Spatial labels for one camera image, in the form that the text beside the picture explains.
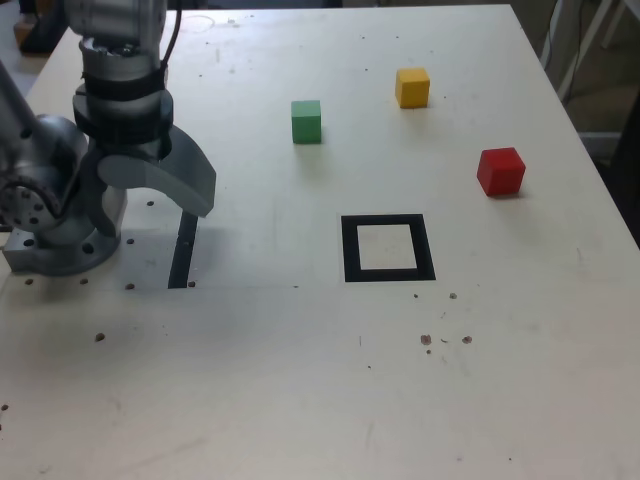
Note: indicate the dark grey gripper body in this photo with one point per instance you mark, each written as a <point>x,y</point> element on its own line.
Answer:
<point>127,150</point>

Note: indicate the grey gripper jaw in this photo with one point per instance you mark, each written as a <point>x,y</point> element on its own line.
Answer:
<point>180,175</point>
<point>94,200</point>

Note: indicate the green cube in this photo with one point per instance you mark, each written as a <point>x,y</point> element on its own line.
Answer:
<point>306,125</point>

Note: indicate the yellow cube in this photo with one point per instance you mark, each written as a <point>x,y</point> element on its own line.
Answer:
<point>412,90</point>

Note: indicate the red cube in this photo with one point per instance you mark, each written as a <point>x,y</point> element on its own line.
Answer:
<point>500,172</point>

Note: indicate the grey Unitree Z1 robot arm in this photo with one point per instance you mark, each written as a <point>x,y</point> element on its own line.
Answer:
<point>45,145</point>

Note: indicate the black tape square outline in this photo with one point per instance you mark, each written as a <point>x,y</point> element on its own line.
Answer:
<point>350,250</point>

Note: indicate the black tape strip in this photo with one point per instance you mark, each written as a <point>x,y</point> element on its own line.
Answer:
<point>181,260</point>

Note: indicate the dark background object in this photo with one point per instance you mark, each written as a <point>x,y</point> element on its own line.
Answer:
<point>40,42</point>

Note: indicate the white metal frame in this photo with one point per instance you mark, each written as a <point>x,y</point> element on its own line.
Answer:
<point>614,20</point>

